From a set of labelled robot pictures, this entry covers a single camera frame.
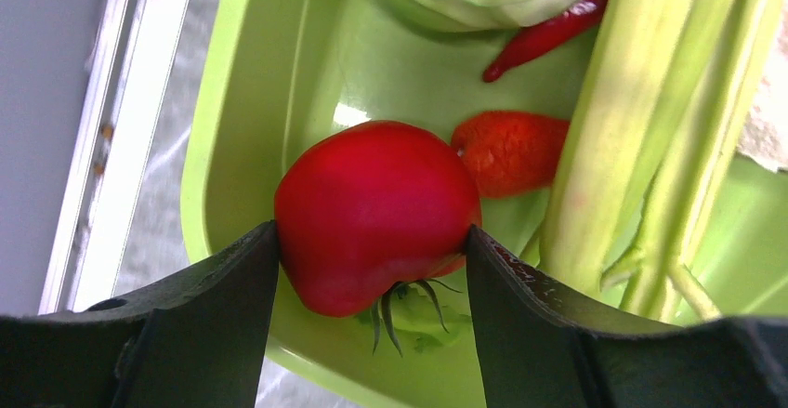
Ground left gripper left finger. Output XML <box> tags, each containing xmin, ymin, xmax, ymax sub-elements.
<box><xmin>1</xmin><ymin>222</ymin><xmax>280</xmax><ymax>407</ymax></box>

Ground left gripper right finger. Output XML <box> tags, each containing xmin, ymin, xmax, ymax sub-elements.
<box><xmin>466</xmin><ymin>228</ymin><xmax>787</xmax><ymax>407</ymax></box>

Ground red tomato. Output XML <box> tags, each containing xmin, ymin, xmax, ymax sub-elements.
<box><xmin>273</xmin><ymin>120</ymin><xmax>482</xmax><ymax>343</ymax></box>

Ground white cauliflower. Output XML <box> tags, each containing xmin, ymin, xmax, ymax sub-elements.
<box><xmin>737</xmin><ymin>20</ymin><xmax>787</xmax><ymax>173</ymax></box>

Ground orange carrot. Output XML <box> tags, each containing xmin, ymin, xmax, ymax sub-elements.
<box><xmin>450</xmin><ymin>110</ymin><xmax>570</xmax><ymax>199</ymax></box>

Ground celery stalk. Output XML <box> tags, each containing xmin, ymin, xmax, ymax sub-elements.
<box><xmin>520</xmin><ymin>0</ymin><xmax>783</xmax><ymax>321</ymax></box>

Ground red chili pepper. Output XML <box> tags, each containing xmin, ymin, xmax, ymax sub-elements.
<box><xmin>481</xmin><ymin>0</ymin><xmax>609</xmax><ymax>83</ymax></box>

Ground aluminium frame rail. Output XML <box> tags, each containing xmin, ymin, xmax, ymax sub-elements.
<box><xmin>38</xmin><ymin>0</ymin><xmax>189</xmax><ymax>314</ymax></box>

